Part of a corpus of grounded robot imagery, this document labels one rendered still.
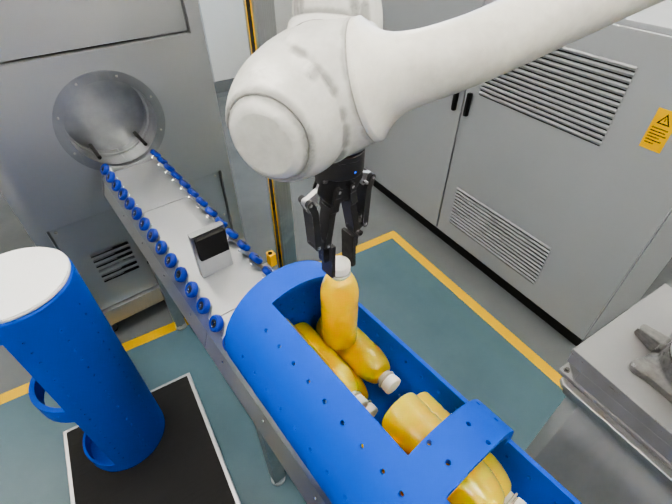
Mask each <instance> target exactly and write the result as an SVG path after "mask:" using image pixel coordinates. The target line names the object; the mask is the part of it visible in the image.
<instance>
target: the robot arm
mask: <svg viewBox="0 0 672 504"><path fill-rule="evenodd" d="M663 1H665V0H497V1H494V2H492V3H490V4H488V5H486V6H483V7H481V8H479V9H476V10H474V11H471V12H469V13H466V14H464V15H461V16H458V17H456V18H453V19H450V20H446V21H443V22H440V23H437V24H433V25H430V26H426V27H422V28H417V29H412V30H406V31H394V32H393V31H385V30H383V10H382V2H381V0H292V18H291V19H290V20H289V22H288V27H287V29H286V30H284V31H283V32H281V33H279V34H278V35H276V36H274V37H273V38H271V39H270V40H268V41H267V42H266V43H264V44H263V45H262V46H261V47H260V48H259V49H257V50H256V51H255V52H254V53H253V54H252V55H251V56H250V57H249V58H248V59H247V60H246V61H245V62H244V64H243V65H242V66H241V68H240V70H239V71H238V73H237V75H236V77H235V79H234V81H233V82H232V85H231V88H230V90H229V93H228V97H227V102H226V111H225V121H226V125H227V127H228V128H229V131H230V135H231V138H232V141H233V143H234V146H235V148H236V149H237V151H238V153H239V154H240V156H241V157H242V158H243V160H244V161H245V162H246V163H247V164H248V165H249V166H250V167H251V168H252V169H253V170H254V171H256V172H257V173H259V174H260V175H262V176H264V177H266V178H269V179H271V180H275V181H280V182H293V181H299V180H303V179H307V178H310V177H312V176H315V181H314V184H313V190H312V191H311V192H310V193H309V194H308V195H307V196H304V195H300V196H299V198H298V201H299V203H300V205H301V206H302V208H303V214H304V221H305V228H306V236H307V243H308V244H309V245H310V246H312V247H313V248H314V249H315V250H316V251H319V259H320V260H321V261H322V270H323V271H324V272H325V273H326V274H327V275H328V276H330V277H331V278H334V277H335V261H336V246H334V245H333V244H332V236H333V230H334V224H335V217H336V213H338V212H339V207H340V203H341V204H342V209H343V214H344V219H345V225H346V227H347V228H348V229H347V228H345V227H344V228H342V256H345V257H347V258H348V259H349V260H350V263H351V266H352V267H353V266H355V265H356V246H357V244H358V236H361V235H362V234H363V231H362V230H360V228H361V227H362V226H363V227H366V226H367V224H368V219H369V210H370V201H371V191H372V186H373V183H374V180H375V178H376V175H375V174H374V173H372V172H371V171H369V170H367V169H366V168H364V163H365V149H366V148H367V147H368V146H369V145H371V144H373V143H375V142H378V141H381V140H384V139H385V138H386V136H387V134H388V132H389V130H390V128H391V127H392V125H393V124H394V123H395V122H396V121H397V120H398V119H399V118H400V117H401V116H402V115H404V114H405V113H407V112H409V111H411V110H413V109H416V108H418V107H421V106H423V105H426V104H429V103H432V102H434V101H437V100H440V99H443V98H446V97H448V96H451V95H454V94H457V93H459V92H462V91H465V90H467V89H470V88H472V87H475V86H477V85H480V84H482V83H485V82H487V81H489V80H492V79H494V78H496V77H499V76H501V75H503V74H505V73H508V72H510V71H512V70H514V69H516V68H519V67H521V66H523V65H525V64H527V63H529V62H532V61H534V60H536V59H538V58H540V57H542V56H545V55H547V54H549V53H551V52H553V51H555V50H558V49H560V48H562V47H564V46H566V45H568V44H571V43H573V42H575V41H577V40H579V39H581V38H584V37H586V36H588V35H590V34H592V33H594V32H597V31H599V30H601V29H603V28H605V27H607V26H610V25H612V24H614V23H616V22H618V21H620V20H623V19H625V18H627V17H629V16H631V15H633V14H636V13H638V12H640V11H642V10H644V9H647V8H649V7H651V6H653V5H656V4H658V3H661V2H663ZM318 197H320V200H319V205H320V207H321V209H320V217H319V213H318V209H317V208H318V207H319V205H318V202H317V199H318ZM361 215H362V217H361ZM634 333H635V335H636V336H637V337H638V338H639V339H640V341H641V342H642V343H643V344H644V345H645V346H646V347H647V348H648V349H649V350H650V353H649V354H647V355H646V356H644V357H642V358H637V359H634V360H632V361H631V362H630V363H629V365H628V367H629V369H630V371H631V372H632V373H633V374H634V375H636V376H638V377H639V378H641V379H643V380H644V381H646V382H647V383H648V384H650V385H651V386H652V387H653V388H654V389H655V390H657V391H658V392H659V393H660V394H661V395H662V396H664V397H665V398H666V399H667V400H668V401H669V402H671V403H672V333H671V334H670V336H669V337H668V336H666V335H664V334H662V333H661V332H659V331H657V330H655V329H654V328H652V327H650V326H648V325H646V324H643V325H641V326H640V329H638V328H637V329H636V330H635V331H634Z"/></svg>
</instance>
